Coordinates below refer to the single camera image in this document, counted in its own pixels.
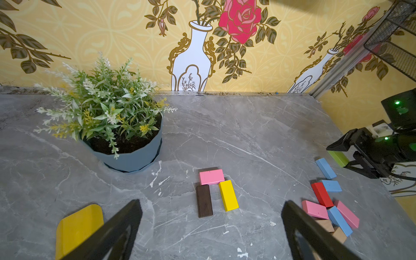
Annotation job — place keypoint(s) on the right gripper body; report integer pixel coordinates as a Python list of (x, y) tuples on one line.
[(375, 157)]

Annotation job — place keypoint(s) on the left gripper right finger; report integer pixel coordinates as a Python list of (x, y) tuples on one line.
[(305, 237)]

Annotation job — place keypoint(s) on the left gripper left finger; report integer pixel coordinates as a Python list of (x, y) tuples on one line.
[(115, 239)]

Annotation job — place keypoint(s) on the green block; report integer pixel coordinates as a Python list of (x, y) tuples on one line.
[(339, 157)]

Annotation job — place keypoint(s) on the dark brown block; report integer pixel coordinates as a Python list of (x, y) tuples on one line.
[(204, 202)]

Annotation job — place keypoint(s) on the yellow block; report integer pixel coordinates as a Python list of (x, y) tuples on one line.
[(229, 198)]

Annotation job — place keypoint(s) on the pink block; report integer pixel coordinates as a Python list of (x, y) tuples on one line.
[(315, 210), (212, 177), (351, 219)]

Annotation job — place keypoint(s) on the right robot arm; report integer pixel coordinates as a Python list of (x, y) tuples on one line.
[(401, 109)]

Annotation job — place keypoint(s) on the wooden block middle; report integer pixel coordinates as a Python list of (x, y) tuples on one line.
[(339, 235)]

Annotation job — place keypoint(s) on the wooden block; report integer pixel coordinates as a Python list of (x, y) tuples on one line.
[(326, 224), (339, 235)]

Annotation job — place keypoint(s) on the wooden block upper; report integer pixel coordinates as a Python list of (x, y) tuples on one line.
[(326, 224)]

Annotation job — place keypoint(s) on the light blue block lower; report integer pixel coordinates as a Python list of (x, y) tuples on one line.
[(338, 220)]

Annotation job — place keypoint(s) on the light blue block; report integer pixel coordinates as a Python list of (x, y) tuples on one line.
[(338, 220), (325, 168), (331, 186)]

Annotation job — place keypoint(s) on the yellow toy shovel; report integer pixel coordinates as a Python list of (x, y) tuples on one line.
[(74, 229)]

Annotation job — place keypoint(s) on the light blue block upper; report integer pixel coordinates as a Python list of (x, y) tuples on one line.
[(325, 168)]

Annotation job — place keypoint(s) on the light blue block middle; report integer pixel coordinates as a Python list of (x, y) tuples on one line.
[(331, 186)]

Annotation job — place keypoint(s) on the red block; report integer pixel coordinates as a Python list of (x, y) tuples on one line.
[(322, 195)]

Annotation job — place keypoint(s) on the potted green plant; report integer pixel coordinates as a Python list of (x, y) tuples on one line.
[(113, 112)]

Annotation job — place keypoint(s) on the black wire mesh basket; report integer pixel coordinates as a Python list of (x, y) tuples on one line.
[(394, 41)]

